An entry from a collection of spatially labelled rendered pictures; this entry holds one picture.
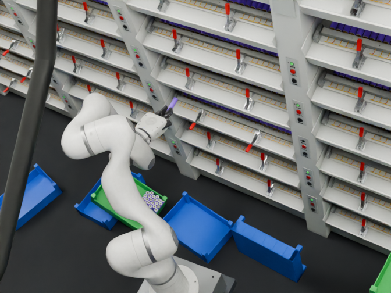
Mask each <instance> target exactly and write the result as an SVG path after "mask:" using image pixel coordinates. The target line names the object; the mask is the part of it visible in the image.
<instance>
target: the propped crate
mask: <svg viewBox="0 0 391 293"><path fill-rule="evenodd" d="M133 178H134V177H133ZM134 181H135V184H136V186H137V189H138V191H139V193H140V195H141V197H143V196H144V194H145V193H146V192H147V191H149V192H151V191H152V192H153V193H154V195H155V196H156V195H159V199H162V200H163V201H165V202H164V204H163V205H162V206H161V208H160V209H159V211H158V212H157V215H159V214H160V212H161V211H162V209H163V208H164V207H165V205H166V204H167V200H168V198H167V197H166V196H162V195H160V194H159V193H157V192H156V191H154V190H152V189H151V188H150V187H148V186H146V185H145V184H143V183H142V182H141V181H139V180H138V179H136V178H134ZM91 201H92V203H94V204H96V205H97V206H99V207H100V208H101V209H103V210H104V211H106V212H107V213H109V214H110V215H112V216H113V217H115V218H116V219H118V220H119V221H121V222H122V223H124V224H125V225H127V226H128V227H130V228H131V229H133V230H137V229H140V228H143V226H142V225H141V224H140V223H138V222H136V221H134V220H130V219H126V218H124V217H122V216H120V215H119V214H117V213H116V212H115V211H114V210H113V208H112V207H111V205H110V203H109V201H108V199H107V197H106V195H105V192H104V190H103V187H102V184H101V185H100V186H99V187H98V189H97V190H96V192H95V193H92V194H91Z"/></svg>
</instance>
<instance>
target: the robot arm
mask: <svg viewBox="0 0 391 293"><path fill-rule="evenodd" d="M167 109H168V107H167V105H165V106H164V107H163V108H162V109H161V110H160V111H157V112H155V113H150V112H148V113H146V114H145V115H144V116H143V117H142V118H141V120H140V121H139V122H138V123H137V125H136V127H134V125H133V123H132V122H131V120H130V119H129V118H127V117H126V116H124V115H119V114H118V113H117V112H116V110H115V109H114V107H113V106H112V104H111V103H110V102H109V100H108V99H107V98H106V97H105V96H104V95H102V94H99V93H91V94H89V95H87V96H86V97H85V99H84V101H83V106H82V109H81V111H80V113H79V114H78V115H77V116H76V117H75V118H74V119H73V120H72V121H71V122H70V123H69V124H68V125H67V127H66V128H65V130H64V132H63V135H62V140H61V146H62V150H63V151H64V153H65V155H67V156H68V157H70V158H72V159H77V160H78V159H85V158H88V157H90V156H94V155H96V154H99V153H102V152H105V151H110V154H109V160H110V161H109V163H108V164H107V166H106V168H105V169H104V171H103V174H102V178H101V183H102V187H103V190H104V192H105V195H106V197H107V199H108V201H109V203H110V205H111V207H112V208H113V210H114V211H115V212H116V213H117V214H119V215H120V216H122V217H124V218H126V219H130V220H134V221H136V222H138V223H140V224H141V225H142V226H143V228H140V229H137V230H134V231H131V232H129V233H126V234H123V235H120V236H118V237H116V238H114V239H113V240H112V241H110V242H109V244H108V246H107V248H106V258H107V261H108V263H109V265H110V267H111V268H112V269H113V270H114V271H116V272H117V273H119V274H121V275H123V276H127V277H134V278H144V279H146V281H147V282H148V283H149V285H150V287H149V293H198V292H199V283H198V279H197V276H196V275H195V274H194V272H193V271H192V270H191V269H189V268H188V267H186V266H183V265H178V264H177V263H176V261H175V260H174V258H173V257H172V255H173V254H174V253H175V252H176V251H177V248H178V243H179V241H178V239H177V235H176V233H175V231H174V230H173V228H172V227H171V226H170V225H169V224H168V223H167V222H166V221H164V219H162V218H161V217H160V216H158V215H157V214H156V213H155V212H154V211H153V210H151V209H150V207H149V206H148V205H147V204H146V203H145V201H144V200H143V198H142V197H141V195H140V193H139V191H138V189H137V186H136V184H135V181H134V178H133V176H132V174H131V171H130V165H134V166H136V167H138V168H139V169H141V170H149V169H151V168H152V167H153V165H154V163H155V155H154V153H153V151H152V149H151V148H150V146H149V144H150V142H153V141H154V140H156V139H157V138H158V137H159V136H161V135H162V134H163V133H164V132H165V131H166V130H167V128H168V127H169V126H171V125H172V122H171V121H170V120H169V117H170V116H171V115H172V114H173V109H172V107H170V108H169V109H168V110H167Z"/></svg>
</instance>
